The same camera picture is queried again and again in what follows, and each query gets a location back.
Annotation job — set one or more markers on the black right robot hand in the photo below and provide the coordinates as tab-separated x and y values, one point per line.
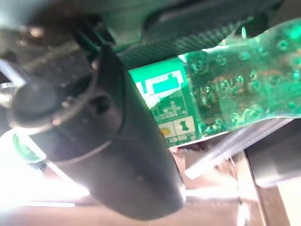
105	141

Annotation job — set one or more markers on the green Sprite bottle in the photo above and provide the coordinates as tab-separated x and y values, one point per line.
235	89

